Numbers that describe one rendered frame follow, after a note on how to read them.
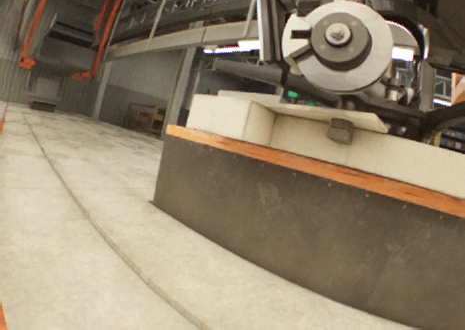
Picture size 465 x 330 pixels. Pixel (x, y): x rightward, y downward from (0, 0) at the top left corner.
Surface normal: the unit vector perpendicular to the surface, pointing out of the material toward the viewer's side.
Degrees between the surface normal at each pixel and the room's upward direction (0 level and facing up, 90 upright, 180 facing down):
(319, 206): 90
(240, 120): 90
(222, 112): 90
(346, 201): 90
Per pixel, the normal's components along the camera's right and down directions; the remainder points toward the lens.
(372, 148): -0.58, -0.07
